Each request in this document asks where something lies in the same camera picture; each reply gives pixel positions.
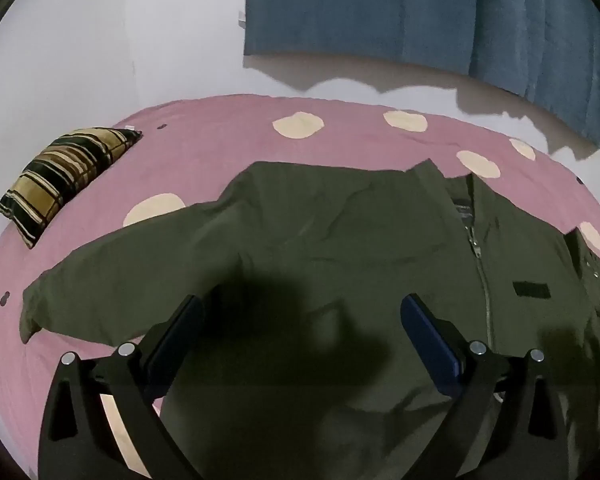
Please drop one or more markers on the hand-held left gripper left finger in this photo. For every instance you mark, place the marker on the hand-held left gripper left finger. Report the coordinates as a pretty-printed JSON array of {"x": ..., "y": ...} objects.
[{"x": 177, "y": 332}]

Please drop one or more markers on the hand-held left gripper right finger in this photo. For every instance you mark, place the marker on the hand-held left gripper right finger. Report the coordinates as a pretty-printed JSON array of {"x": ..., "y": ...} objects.
[{"x": 427, "y": 332}]

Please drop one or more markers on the olive green jacket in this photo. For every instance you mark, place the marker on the olive green jacket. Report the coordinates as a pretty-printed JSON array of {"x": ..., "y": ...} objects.
[{"x": 330, "y": 240}]

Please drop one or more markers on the pink bedsheet with cream dots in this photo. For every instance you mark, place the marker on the pink bedsheet with cream dots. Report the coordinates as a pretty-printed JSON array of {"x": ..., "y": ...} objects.
[{"x": 205, "y": 150}]

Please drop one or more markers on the striped black and yellow pillow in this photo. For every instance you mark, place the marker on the striped black and yellow pillow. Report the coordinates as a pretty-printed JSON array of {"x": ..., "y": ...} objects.
[{"x": 65, "y": 175}]

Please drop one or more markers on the blue curtain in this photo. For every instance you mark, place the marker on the blue curtain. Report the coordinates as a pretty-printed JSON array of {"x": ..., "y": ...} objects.
[{"x": 380, "y": 10}]

